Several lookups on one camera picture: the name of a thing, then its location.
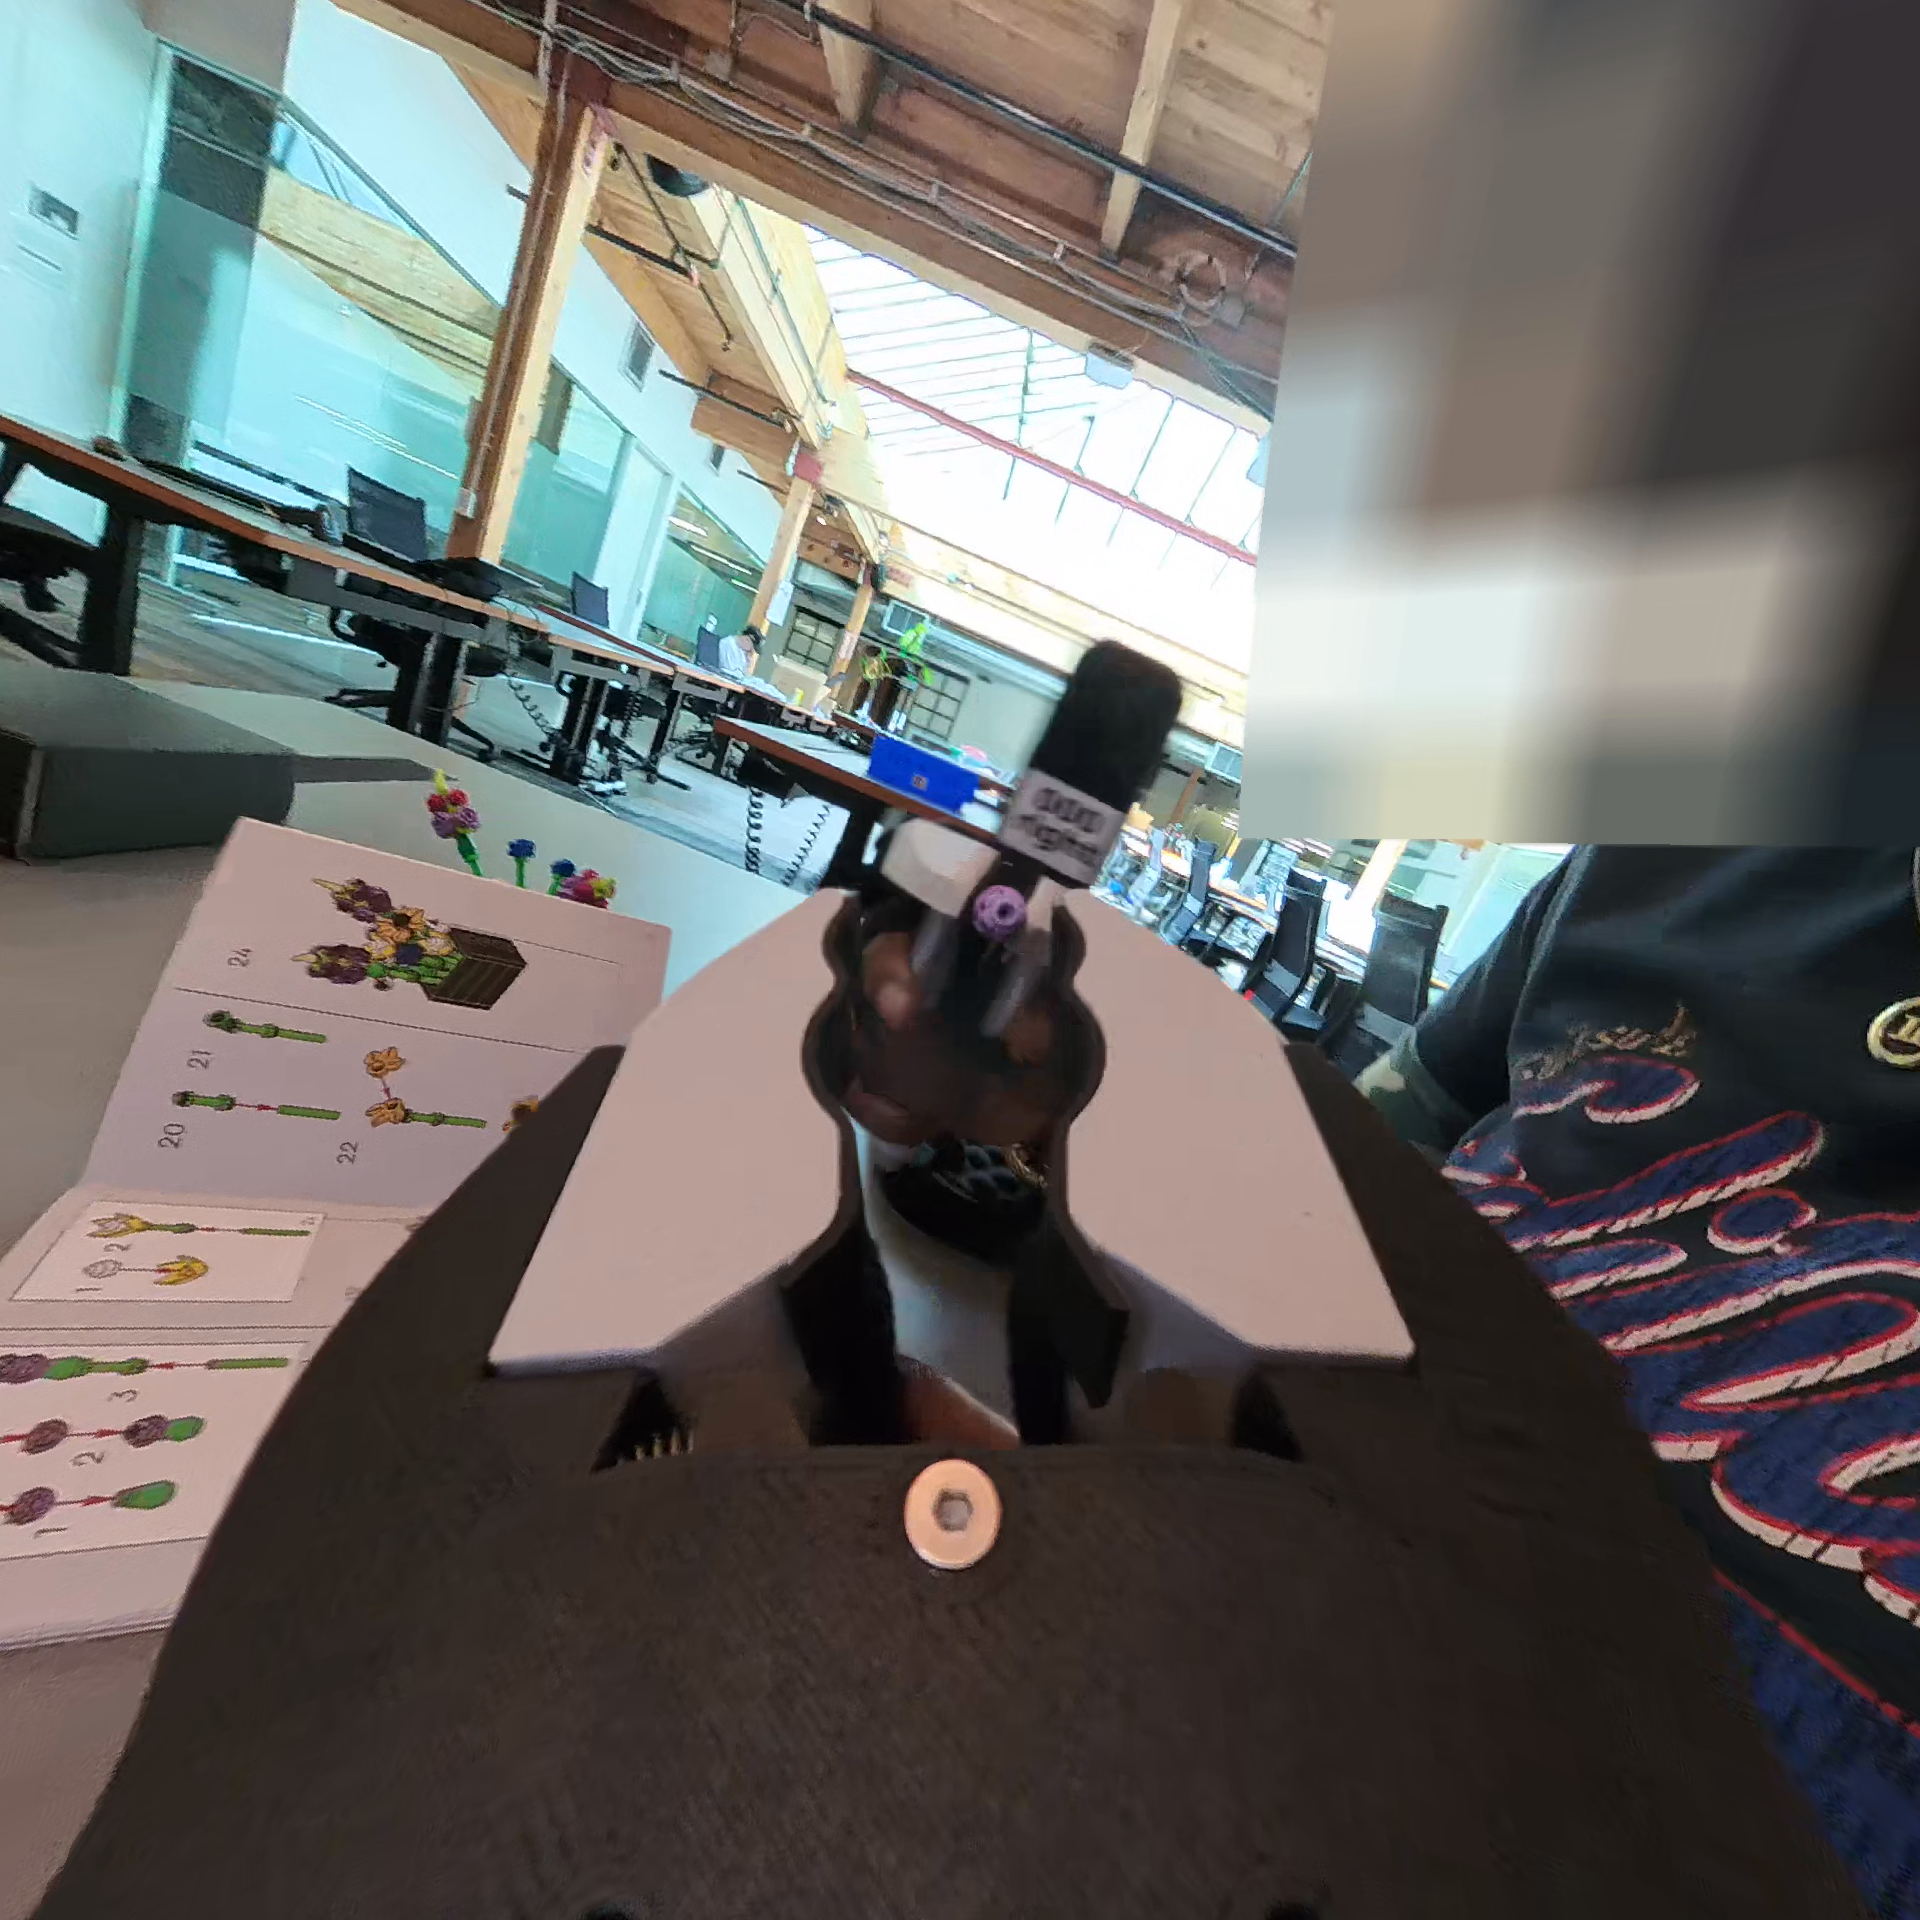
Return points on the blue storage bin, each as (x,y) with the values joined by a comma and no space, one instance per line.
(930,773)

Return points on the purple flower brick piece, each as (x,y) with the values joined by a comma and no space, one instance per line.
(997,904)

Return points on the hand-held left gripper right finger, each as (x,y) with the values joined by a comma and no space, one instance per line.
(1230,1186)

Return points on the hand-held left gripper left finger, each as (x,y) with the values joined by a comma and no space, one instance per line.
(677,1186)

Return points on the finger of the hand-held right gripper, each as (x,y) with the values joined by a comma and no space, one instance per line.
(1051,916)
(936,865)

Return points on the black office chair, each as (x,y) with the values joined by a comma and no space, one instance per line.
(1290,946)
(1386,961)

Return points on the flat black box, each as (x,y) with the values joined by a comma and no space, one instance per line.
(136,786)

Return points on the grey background desk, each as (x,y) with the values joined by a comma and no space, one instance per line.
(826,767)

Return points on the LEGO flower bouquet in pot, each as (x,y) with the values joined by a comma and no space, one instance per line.
(510,856)

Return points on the person's right hand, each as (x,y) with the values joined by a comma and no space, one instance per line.
(930,1036)

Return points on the wooden background desk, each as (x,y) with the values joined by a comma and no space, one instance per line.
(331,570)

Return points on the instruction booklet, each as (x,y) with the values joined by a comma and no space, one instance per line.
(271,1200)

